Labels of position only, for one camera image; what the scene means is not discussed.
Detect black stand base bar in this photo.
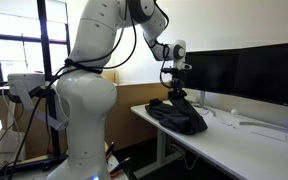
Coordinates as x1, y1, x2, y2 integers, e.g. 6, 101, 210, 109
0, 153, 68, 176

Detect light wooden partition panel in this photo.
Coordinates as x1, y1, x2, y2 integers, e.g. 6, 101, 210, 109
92, 70, 174, 153

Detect white desk leg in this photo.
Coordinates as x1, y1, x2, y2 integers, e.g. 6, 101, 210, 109
133, 128, 185, 180

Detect black window frame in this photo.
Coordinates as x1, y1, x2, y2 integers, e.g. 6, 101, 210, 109
0, 0, 72, 91

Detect white box device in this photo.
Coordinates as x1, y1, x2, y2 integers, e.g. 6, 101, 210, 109
7, 73, 48, 94

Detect black vertical stand pole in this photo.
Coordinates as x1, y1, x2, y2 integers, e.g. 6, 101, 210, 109
47, 88, 61, 158

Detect light wooden board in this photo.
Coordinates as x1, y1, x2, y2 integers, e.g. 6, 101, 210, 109
0, 96, 68, 166

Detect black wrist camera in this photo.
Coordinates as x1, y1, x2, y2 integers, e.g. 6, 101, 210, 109
160, 67, 185, 75

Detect white keyboard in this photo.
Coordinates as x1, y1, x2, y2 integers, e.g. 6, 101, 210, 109
192, 105, 210, 117

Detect white cables under desk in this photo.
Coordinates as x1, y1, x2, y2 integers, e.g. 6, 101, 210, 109
168, 141, 200, 172

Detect black red clamp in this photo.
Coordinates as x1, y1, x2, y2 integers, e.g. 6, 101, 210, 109
104, 141, 116, 158
108, 157, 132, 177

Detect dark grey trousers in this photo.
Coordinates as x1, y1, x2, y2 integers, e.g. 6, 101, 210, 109
144, 89, 209, 136

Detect white power strip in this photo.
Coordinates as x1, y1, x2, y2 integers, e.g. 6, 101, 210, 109
185, 94, 199, 104

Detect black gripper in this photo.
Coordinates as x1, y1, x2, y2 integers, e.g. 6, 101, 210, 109
169, 73, 186, 96

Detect thin white desk cable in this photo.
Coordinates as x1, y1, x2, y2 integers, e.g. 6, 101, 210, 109
213, 111, 237, 129

